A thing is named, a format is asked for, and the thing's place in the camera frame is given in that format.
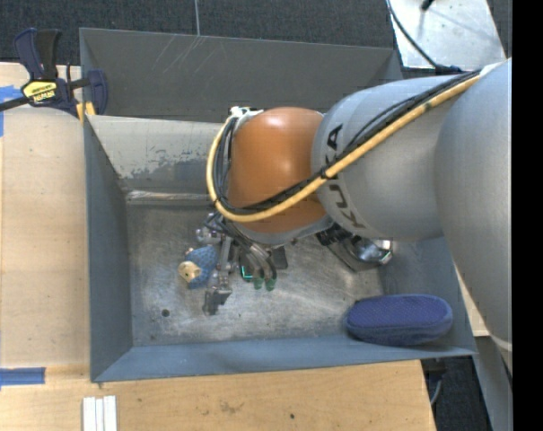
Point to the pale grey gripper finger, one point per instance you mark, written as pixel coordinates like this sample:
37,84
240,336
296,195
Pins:
226,294
210,303

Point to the blue toy with beige head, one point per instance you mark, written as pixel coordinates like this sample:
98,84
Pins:
204,261

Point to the dark grey flat block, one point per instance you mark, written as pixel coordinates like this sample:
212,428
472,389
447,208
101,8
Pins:
347,258

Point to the pale wood flat board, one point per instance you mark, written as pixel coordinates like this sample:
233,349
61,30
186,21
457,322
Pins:
42,240

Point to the grey metal bin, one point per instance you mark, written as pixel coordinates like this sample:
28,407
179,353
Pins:
186,79

